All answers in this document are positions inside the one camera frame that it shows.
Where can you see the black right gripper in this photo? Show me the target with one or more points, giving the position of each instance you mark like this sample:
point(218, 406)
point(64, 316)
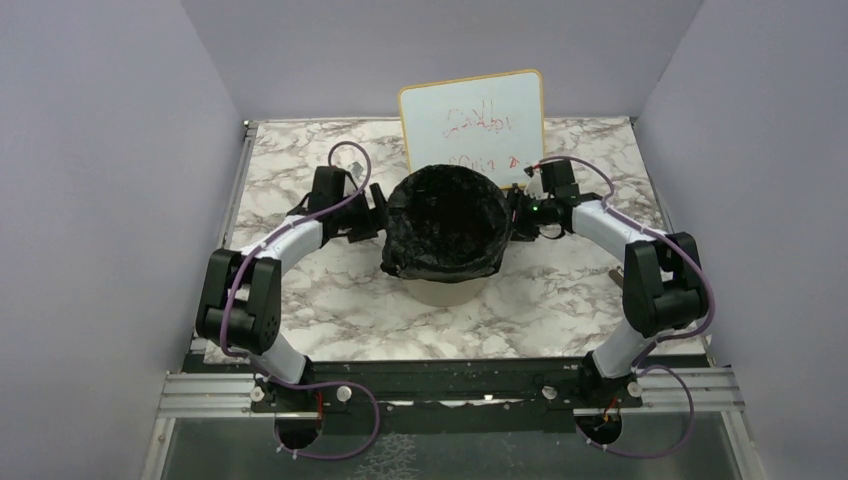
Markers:
point(519, 230)

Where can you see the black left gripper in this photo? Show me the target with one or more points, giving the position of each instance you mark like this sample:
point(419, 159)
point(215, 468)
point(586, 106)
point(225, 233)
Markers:
point(374, 219)

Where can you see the black plastic trash bag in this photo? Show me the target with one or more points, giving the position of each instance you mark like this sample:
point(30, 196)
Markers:
point(445, 224)

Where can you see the beige cylindrical trash bin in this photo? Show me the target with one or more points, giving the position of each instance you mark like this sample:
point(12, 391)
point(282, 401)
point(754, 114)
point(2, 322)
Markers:
point(441, 294)

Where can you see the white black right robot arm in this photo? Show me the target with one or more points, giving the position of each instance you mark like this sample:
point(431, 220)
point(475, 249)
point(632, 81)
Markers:
point(663, 287)

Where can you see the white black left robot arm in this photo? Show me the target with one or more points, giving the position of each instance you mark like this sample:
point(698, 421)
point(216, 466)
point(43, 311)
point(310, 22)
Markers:
point(240, 306)

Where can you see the yellow framed whiteboard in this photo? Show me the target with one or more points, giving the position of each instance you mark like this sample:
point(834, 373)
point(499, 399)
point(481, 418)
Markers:
point(492, 124)

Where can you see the small tan table scrap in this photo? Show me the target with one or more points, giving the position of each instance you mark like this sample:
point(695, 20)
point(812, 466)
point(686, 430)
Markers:
point(617, 276)

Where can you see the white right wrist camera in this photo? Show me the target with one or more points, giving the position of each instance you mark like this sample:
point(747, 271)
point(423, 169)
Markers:
point(534, 187)

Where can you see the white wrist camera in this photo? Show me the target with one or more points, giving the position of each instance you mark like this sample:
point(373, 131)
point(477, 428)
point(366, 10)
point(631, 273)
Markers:
point(356, 175)
point(534, 187)

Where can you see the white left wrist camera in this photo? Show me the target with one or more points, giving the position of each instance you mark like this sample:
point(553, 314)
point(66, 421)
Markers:
point(356, 175)

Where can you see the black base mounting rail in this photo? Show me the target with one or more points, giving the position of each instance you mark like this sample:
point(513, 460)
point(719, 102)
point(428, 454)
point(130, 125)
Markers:
point(434, 397)

